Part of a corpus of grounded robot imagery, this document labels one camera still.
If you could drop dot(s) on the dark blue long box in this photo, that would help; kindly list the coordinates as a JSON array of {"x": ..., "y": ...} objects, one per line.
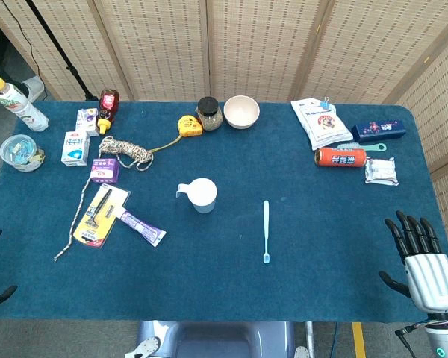
[{"x": 377, "y": 129}]

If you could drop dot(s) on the beige bowl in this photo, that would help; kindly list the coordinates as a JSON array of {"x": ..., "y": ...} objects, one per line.
[{"x": 242, "y": 112}]

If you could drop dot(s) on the teal scrub brush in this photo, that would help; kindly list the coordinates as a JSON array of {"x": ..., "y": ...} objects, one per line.
[{"x": 377, "y": 147}]

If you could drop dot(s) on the black tripod stand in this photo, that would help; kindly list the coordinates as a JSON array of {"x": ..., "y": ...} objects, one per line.
[{"x": 59, "y": 52}]

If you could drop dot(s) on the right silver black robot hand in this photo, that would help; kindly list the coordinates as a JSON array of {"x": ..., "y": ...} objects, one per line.
[{"x": 429, "y": 276}]

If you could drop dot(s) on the white shoe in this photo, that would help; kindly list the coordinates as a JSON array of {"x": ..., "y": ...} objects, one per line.
[{"x": 35, "y": 89}]

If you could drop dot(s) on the glass jar with black lid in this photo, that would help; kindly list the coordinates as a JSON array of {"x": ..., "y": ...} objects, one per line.
[{"x": 209, "y": 117}]

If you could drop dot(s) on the purple white toothpaste tube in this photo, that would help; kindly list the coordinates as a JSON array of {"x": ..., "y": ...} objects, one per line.
[{"x": 142, "y": 225}]

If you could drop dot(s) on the blue-grey robot torso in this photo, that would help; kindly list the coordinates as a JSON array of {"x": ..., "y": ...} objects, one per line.
[{"x": 216, "y": 341}]

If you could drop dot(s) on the orange drink can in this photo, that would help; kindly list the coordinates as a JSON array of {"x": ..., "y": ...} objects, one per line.
[{"x": 339, "y": 157}]

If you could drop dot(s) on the small white wrapped packet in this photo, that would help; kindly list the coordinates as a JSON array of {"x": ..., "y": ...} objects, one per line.
[{"x": 381, "y": 171}]

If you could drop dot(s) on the white purple milk carton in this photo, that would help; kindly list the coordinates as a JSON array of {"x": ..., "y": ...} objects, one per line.
[{"x": 86, "y": 121}]

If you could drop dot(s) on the blue binder clip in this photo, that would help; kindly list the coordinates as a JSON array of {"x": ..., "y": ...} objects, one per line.
[{"x": 324, "y": 104}]

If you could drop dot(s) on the red honey bottle yellow cap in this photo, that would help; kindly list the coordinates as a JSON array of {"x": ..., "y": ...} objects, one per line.
[{"x": 108, "y": 104}]

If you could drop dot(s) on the light blue toothbrush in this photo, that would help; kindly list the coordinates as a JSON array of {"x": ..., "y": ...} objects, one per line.
[{"x": 266, "y": 223}]

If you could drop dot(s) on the small purple box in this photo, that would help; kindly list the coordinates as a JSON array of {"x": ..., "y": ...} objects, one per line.
[{"x": 104, "y": 169}]

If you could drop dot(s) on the yellow tape measure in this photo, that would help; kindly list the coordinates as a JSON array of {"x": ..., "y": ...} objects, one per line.
[{"x": 189, "y": 126}]

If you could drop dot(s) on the clear tub of clips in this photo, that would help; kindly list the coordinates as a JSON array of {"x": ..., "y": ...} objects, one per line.
[{"x": 18, "y": 151}]

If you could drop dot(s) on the blue tablecloth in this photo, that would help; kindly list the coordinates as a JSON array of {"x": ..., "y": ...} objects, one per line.
[{"x": 227, "y": 279}]

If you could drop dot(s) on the white drink bottle yellow cap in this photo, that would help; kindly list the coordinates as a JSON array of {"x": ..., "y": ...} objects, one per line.
[{"x": 18, "y": 106}]

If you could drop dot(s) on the silver table leg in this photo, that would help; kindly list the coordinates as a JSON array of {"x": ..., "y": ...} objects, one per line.
[{"x": 310, "y": 339}]

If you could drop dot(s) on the razor in yellow blister pack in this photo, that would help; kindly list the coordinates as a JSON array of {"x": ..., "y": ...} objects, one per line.
[{"x": 93, "y": 220}]

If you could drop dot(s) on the white snack bag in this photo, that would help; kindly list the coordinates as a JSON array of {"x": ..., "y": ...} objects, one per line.
[{"x": 323, "y": 125}]

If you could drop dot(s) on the white blue milk carton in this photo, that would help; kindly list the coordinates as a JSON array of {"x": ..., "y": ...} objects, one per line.
[{"x": 74, "y": 149}]

